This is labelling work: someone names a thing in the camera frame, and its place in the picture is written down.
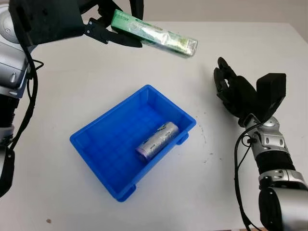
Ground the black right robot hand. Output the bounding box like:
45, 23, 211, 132
212, 57, 258, 120

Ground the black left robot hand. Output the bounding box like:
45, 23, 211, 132
81, 0, 145, 49

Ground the green toothpaste box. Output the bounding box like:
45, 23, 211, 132
110, 9, 199, 59

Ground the silver can with purple cap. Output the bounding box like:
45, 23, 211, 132
135, 121, 180, 162

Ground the blue plastic tray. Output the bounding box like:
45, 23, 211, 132
69, 84, 197, 204

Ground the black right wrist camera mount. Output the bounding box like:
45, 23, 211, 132
255, 73, 287, 126

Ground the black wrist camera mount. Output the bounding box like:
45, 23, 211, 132
9, 0, 84, 47
255, 73, 287, 126

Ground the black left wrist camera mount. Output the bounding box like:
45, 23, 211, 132
9, 0, 84, 47

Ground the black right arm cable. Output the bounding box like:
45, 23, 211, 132
234, 132, 256, 231

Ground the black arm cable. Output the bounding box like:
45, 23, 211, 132
234, 132, 256, 231
6, 40, 45, 151

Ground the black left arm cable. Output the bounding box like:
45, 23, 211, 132
6, 40, 45, 151

